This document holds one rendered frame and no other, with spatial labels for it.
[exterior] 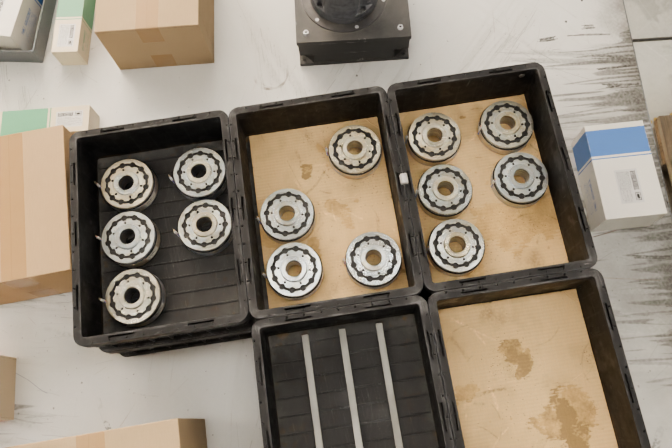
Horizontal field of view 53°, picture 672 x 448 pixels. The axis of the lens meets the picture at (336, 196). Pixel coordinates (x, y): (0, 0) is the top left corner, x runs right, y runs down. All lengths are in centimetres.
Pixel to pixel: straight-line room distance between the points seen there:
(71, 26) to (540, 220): 111
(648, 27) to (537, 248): 146
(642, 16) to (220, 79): 160
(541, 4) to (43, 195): 117
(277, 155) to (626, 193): 69
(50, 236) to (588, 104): 115
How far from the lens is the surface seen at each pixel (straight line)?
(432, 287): 116
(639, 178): 146
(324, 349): 124
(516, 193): 130
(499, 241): 130
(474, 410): 125
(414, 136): 132
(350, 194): 130
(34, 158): 145
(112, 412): 145
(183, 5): 151
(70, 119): 157
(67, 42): 167
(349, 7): 147
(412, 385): 124
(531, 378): 127
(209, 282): 129
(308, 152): 134
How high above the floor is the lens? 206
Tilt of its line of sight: 71 degrees down
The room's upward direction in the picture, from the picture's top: 7 degrees counter-clockwise
